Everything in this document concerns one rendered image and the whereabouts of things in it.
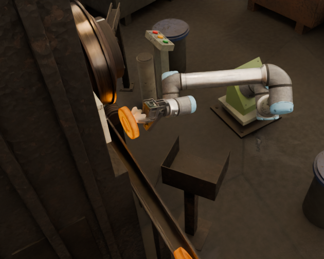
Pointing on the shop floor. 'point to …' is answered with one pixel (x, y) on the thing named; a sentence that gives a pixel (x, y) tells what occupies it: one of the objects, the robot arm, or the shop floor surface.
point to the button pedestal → (160, 57)
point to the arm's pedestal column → (233, 124)
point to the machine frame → (51, 144)
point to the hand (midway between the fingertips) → (128, 119)
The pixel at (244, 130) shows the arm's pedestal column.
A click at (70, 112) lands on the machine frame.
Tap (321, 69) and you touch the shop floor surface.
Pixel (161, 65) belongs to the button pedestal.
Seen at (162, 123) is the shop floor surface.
